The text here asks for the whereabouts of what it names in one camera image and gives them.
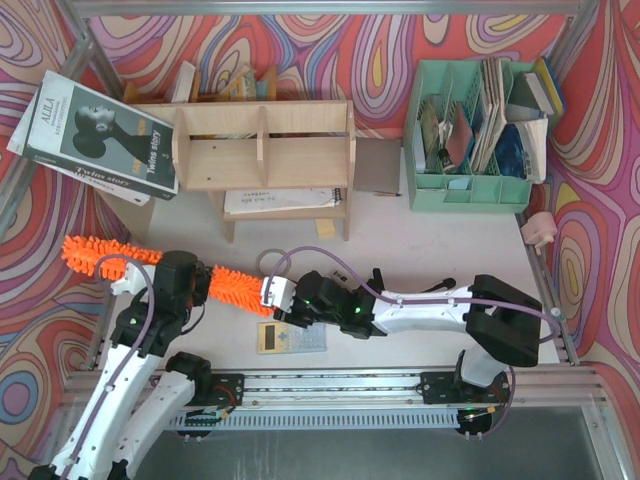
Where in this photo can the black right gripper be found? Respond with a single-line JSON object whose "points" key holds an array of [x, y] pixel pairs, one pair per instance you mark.
{"points": [[304, 295]]}

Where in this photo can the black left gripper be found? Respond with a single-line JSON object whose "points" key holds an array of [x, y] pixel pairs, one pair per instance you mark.
{"points": [[201, 284]]}

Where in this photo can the yellow blue calculator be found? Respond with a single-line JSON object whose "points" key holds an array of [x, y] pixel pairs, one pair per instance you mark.
{"points": [[276, 338]]}

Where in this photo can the orange chenille duster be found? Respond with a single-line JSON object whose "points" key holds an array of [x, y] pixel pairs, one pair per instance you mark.
{"points": [[82, 254]]}

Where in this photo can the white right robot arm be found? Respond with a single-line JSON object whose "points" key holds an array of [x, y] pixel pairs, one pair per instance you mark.
{"points": [[503, 322]]}

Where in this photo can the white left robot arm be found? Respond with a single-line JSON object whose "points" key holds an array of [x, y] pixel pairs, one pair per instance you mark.
{"points": [[140, 387]]}

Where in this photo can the wooden bookshelf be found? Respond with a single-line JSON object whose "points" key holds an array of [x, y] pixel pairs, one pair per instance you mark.
{"points": [[222, 147]]}

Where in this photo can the grey stapler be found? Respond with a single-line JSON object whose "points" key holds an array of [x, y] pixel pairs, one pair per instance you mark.
{"points": [[341, 276]]}

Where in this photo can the clear tape roll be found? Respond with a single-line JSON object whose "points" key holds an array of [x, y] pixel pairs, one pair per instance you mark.
{"points": [[267, 260]]}

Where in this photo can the spiral notepad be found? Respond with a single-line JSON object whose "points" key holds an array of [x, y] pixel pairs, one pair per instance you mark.
{"points": [[256, 201]]}

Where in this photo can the black marker pen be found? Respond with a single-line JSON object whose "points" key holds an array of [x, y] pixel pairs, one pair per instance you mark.
{"points": [[444, 285]]}

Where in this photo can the grey notebook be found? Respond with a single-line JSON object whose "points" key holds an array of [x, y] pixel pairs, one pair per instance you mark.
{"points": [[377, 166]]}

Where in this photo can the black Twins story book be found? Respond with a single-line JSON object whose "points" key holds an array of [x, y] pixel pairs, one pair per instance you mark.
{"points": [[86, 132]]}

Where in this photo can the white book under stack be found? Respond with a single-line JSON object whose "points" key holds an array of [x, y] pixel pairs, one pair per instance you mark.
{"points": [[16, 146]]}

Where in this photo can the green desk organizer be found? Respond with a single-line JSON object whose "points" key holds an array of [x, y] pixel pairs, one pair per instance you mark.
{"points": [[449, 165]]}

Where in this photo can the pink pig figurine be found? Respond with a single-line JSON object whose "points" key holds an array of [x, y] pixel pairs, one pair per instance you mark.
{"points": [[539, 230]]}

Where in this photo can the blue yellow book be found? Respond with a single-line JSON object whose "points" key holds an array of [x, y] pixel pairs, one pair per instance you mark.
{"points": [[544, 91]]}

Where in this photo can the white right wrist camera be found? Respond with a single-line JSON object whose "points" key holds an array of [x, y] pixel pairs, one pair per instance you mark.
{"points": [[278, 292]]}

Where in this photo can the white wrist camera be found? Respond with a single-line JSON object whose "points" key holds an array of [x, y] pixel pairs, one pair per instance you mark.
{"points": [[278, 292], [133, 280]]}

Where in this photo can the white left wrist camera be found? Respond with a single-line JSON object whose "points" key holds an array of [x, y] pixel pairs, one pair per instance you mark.
{"points": [[133, 280]]}

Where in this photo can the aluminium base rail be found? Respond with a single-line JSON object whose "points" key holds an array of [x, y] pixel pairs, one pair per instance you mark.
{"points": [[358, 387]]}

